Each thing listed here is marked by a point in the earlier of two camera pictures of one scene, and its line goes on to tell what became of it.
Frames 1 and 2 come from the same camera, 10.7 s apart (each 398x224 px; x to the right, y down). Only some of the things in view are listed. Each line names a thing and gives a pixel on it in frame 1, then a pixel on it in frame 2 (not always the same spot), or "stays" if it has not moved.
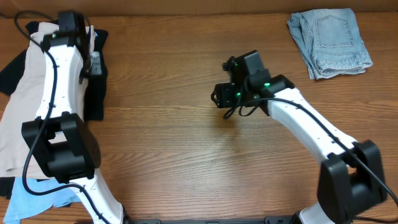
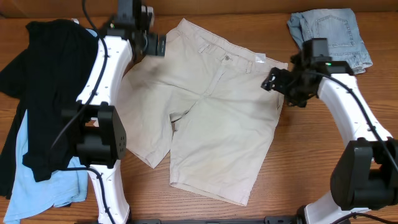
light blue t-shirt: (22, 204) stays
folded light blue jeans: (330, 41) stays
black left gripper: (88, 58) → (160, 44)
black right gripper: (222, 96) → (277, 78)
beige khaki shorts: (17, 158) → (206, 106)
